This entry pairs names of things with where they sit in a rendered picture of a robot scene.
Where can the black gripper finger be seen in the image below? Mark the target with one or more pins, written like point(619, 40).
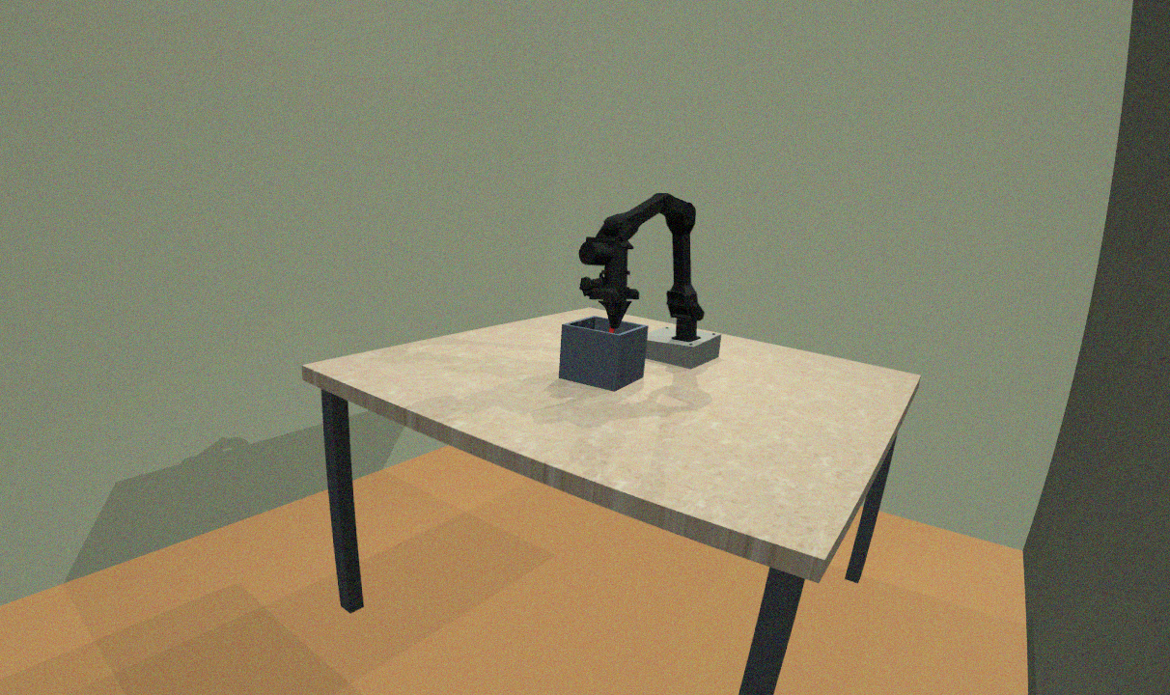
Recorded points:
point(613, 310)
point(624, 309)

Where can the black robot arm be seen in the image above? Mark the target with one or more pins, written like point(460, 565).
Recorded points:
point(610, 246)

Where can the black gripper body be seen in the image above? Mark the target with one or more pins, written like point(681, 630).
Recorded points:
point(615, 285)

